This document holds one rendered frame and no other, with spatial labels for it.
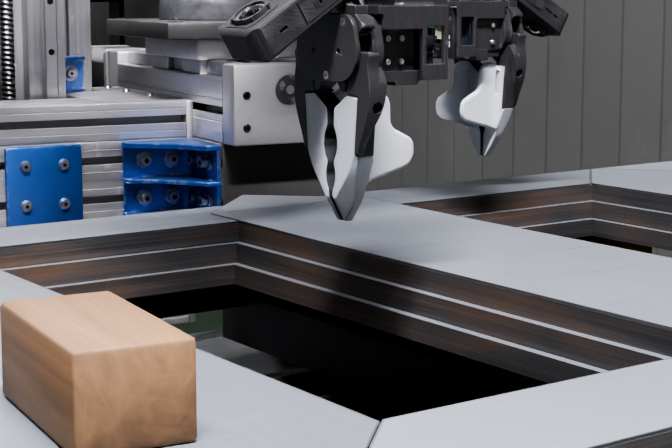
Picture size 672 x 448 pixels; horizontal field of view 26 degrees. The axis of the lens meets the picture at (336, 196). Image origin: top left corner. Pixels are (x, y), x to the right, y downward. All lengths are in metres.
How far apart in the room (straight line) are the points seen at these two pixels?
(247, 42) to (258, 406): 0.30
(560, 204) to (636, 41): 3.12
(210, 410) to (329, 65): 0.35
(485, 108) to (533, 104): 3.71
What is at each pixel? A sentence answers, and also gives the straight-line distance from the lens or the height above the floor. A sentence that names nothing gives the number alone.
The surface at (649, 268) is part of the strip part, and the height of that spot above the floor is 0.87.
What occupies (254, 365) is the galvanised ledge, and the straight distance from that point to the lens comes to 1.56.
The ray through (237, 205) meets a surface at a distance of 1.40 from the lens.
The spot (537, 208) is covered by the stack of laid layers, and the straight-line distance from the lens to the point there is 1.53.
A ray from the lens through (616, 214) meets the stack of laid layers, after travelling 1.56.
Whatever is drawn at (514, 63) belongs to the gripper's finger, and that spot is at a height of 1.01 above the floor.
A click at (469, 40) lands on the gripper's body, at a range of 1.38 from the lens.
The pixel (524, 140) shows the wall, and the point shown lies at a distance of 5.17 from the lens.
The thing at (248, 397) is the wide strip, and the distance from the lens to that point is 0.75.
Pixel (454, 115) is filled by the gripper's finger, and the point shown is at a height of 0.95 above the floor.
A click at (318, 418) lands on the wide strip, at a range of 0.72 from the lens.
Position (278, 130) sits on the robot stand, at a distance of 1.63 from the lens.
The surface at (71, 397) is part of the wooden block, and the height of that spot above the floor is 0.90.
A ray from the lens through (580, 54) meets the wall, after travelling 4.89.
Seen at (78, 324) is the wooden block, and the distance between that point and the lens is 0.70.
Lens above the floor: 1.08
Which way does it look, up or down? 8 degrees down
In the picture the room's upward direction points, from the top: straight up
